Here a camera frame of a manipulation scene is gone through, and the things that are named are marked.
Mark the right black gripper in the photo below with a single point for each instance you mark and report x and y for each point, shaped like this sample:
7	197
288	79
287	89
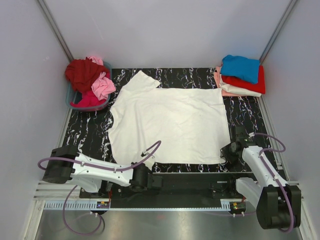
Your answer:
225	153

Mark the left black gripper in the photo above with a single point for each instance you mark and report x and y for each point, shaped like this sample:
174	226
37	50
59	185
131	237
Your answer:
158	181

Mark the white t shirt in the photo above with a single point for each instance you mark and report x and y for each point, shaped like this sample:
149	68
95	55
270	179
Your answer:
191	124

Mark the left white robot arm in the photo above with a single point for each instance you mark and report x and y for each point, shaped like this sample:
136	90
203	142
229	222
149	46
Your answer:
68	165

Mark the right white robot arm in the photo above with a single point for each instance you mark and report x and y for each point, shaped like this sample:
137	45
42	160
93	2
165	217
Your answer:
277	203

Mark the folded cream t shirt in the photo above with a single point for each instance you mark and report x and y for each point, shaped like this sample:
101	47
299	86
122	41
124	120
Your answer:
237	90

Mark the folded red t shirt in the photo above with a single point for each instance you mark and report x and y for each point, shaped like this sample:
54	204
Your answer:
258	87

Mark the folded blue t shirt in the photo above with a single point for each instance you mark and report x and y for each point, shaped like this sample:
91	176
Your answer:
241	67

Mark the folded salmon pink t shirt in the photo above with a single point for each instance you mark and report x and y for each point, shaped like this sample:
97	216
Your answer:
218	81

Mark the magenta crumpled shirt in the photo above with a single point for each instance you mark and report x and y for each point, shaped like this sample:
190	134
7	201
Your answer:
89	99

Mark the light pink crumpled shirt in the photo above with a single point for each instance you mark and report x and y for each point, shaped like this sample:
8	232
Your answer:
103	86

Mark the blue plastic laundry basket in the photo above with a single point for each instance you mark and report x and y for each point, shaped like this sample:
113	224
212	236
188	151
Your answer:
75	97

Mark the dark red crumpled shirt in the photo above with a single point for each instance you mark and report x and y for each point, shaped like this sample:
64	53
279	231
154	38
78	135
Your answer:
82	73

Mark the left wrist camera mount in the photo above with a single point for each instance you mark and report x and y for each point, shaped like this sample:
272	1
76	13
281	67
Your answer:
149	159

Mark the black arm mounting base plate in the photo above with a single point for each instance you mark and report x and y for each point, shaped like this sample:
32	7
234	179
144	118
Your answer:
173	191

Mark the white slotted cable duct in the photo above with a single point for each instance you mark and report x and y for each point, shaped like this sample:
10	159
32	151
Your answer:
75	205

